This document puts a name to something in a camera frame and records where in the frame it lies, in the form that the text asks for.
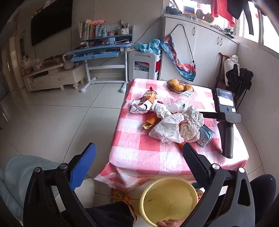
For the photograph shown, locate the cream television cabinet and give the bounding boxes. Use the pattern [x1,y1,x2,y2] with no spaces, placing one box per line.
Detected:
[23,63,85,92]

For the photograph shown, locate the dark shoes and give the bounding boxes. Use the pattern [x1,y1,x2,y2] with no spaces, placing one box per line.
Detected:
[166,6,182,15]

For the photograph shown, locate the blue study desk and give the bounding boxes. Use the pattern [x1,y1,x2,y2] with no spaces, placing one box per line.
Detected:
[65,25,135,93]

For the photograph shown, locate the paper wrapper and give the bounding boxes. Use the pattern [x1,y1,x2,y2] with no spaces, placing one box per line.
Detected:
[179,106,205,142]

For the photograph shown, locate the white printed packet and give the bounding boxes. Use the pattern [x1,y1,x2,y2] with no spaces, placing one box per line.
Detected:
[130,99,152,114]

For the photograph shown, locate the window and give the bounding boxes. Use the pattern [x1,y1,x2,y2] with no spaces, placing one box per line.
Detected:
[235,0,279,55]

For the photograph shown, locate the black hanging clothing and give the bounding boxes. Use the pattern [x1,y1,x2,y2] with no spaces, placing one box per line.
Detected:
[227,0,255,35]

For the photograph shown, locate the grey shoes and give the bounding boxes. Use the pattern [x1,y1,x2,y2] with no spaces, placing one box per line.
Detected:
[218,27,235,38]

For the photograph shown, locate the red hanging clothing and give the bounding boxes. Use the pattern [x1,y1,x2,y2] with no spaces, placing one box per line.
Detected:
[210,0,236,27]

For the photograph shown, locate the black wall television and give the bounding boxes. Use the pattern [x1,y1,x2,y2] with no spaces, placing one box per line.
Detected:
[31,0,73,47]

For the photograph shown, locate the black hanging cord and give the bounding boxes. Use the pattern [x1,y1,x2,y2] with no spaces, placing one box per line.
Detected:
[169,24,195,70]

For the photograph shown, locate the white pen holder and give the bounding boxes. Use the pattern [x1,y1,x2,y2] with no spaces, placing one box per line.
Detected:
[118,20,130,35]

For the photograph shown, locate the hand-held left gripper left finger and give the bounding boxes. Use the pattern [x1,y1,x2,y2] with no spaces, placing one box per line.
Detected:
[23,142,97,227]

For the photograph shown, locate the person's left leg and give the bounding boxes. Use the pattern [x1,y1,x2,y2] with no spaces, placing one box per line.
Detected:
[84,201,137,227]

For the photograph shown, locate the white cabinet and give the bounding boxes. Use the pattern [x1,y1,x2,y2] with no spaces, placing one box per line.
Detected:
[159,13,240,88]

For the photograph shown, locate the white paper tissue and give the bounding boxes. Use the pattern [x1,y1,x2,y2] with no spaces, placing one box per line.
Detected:
[153,102,172,119]

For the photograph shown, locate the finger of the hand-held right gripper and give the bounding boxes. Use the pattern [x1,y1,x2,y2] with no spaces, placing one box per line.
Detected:
[199,112,219,119]

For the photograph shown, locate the colourful printed hanging bag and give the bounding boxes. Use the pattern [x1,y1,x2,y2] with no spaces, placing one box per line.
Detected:
[160,34,197,82]

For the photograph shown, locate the blue crumpled cloth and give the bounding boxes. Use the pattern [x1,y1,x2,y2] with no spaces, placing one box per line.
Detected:
[133,39,163,54]

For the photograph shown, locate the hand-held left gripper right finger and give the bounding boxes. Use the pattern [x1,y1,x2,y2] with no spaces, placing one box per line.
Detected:
[181,142,255,227]

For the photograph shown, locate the white sack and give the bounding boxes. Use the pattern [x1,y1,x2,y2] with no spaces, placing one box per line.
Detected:
[223,54,240,86]

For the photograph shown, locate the clear plastic bottle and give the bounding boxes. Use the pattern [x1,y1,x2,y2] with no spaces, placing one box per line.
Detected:
[169,100,191,114]

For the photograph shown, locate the blue cardboard box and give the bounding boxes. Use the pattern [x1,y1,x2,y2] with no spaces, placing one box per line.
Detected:
[197,125,216,148]

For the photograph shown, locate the orange snack packet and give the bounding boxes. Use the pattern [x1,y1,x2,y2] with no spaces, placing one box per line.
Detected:
[141,87,158,104]

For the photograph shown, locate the white plastic stool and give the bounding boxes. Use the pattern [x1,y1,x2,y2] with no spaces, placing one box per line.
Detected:
[127,51,162,80]

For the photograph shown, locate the black folding chair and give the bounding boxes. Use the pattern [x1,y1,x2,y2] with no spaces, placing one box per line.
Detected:
[225,64,254,109]

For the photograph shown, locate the white plastic bag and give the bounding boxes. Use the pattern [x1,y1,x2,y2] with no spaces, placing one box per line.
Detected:
[149,113,186,143]

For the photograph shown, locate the pale blue chair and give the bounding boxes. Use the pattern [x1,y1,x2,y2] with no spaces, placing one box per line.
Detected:
[0,155,96,227]

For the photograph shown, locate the yellow plastic basin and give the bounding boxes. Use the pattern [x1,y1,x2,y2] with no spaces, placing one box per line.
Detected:
[139,177,199,227]

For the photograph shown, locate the row of books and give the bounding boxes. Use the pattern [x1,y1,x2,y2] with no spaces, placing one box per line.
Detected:
[78,20,96,41]

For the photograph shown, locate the person's right hand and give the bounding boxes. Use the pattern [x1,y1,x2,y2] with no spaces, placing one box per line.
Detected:
[156,219,184,227]

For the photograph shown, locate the wooden chair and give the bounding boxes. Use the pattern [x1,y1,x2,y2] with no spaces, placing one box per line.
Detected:
[215,52,231,88]

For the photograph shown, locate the pink checked tablecloth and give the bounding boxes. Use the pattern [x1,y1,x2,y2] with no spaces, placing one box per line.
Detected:
[94,77,250,192]

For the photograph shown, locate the person's right leg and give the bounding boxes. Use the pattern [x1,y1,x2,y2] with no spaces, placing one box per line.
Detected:
[218,174,277,227]

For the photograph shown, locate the glass fruit bowl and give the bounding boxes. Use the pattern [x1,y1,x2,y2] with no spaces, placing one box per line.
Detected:
[167,79,194,94]

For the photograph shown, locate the person's leg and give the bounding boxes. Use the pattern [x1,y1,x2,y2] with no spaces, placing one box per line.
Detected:
[218,174,277,227]
[84,201,137,227]

